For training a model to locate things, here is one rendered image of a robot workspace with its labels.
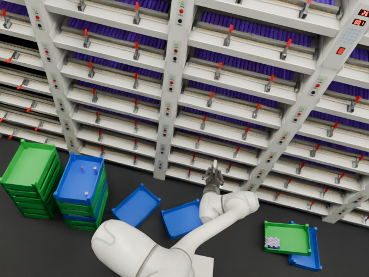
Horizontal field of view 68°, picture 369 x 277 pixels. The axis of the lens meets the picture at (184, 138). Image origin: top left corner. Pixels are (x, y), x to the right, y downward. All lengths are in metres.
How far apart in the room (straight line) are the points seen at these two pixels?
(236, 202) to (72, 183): 1.00
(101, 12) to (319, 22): 0.97
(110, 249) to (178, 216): 1.24
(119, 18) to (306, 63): 0.90
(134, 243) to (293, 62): 1.03
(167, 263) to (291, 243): 1.44
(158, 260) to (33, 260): 1.31
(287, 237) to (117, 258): 1.55
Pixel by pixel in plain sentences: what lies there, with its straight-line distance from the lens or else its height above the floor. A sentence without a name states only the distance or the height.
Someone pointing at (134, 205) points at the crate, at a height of 0.00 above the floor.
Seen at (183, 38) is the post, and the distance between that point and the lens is 1.34.
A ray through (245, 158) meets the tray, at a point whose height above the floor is 0.49.
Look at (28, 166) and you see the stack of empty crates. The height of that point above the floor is 0.40.
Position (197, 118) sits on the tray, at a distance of 1.73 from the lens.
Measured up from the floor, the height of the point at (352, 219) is 0.10.
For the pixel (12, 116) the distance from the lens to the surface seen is 2.40.
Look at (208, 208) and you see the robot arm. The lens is 1.34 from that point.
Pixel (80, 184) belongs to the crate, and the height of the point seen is 0.40.
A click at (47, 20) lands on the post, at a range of 1.61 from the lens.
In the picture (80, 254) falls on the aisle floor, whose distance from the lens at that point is 2.03.
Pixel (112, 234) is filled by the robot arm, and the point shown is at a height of 1.06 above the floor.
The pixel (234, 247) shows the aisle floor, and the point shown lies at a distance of 2.12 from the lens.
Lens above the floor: 1.91
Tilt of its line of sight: 49 degrees down
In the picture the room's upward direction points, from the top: 13 degrees clockwise
